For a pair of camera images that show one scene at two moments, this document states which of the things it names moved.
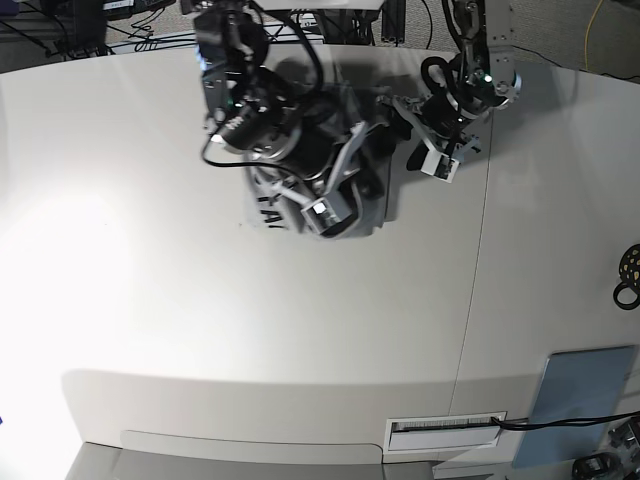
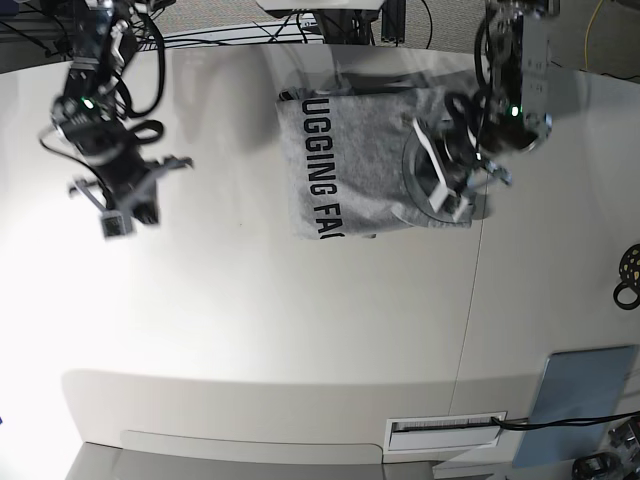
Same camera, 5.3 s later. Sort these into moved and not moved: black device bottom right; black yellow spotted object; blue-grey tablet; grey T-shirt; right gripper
Moved: grey T-shirt; right gripper
Not moved: blue-grey tablet; black device bottom right; black yellow spotted object
